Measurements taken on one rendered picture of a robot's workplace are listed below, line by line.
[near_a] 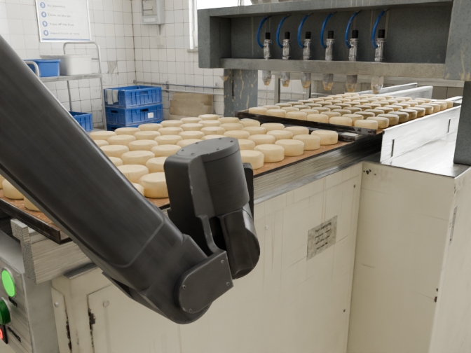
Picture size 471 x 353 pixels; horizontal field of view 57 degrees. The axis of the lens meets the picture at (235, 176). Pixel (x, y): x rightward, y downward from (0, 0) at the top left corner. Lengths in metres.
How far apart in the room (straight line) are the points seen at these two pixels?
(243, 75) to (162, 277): 1.08
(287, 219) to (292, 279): 0.13
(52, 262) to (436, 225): 0.74
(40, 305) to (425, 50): 0.85
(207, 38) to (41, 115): 1.00
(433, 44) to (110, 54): 5.21
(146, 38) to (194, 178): 5.69
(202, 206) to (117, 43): 5.69
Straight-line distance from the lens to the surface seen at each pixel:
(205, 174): 0.37
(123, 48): 6.09
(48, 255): 0.51
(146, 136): 0.83
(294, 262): 0.85
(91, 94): 5.79
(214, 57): 1.27
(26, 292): 0.56
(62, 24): 5.58
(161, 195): 0.54
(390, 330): 1.13
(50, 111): 0.30
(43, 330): 0.60
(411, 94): 2.04
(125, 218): 0.32
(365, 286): 1.11
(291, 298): 0.88
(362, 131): 0.97
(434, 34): 1.02
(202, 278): 0.36
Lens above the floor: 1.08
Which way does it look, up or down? 17 degrees down
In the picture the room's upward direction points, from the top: straight up
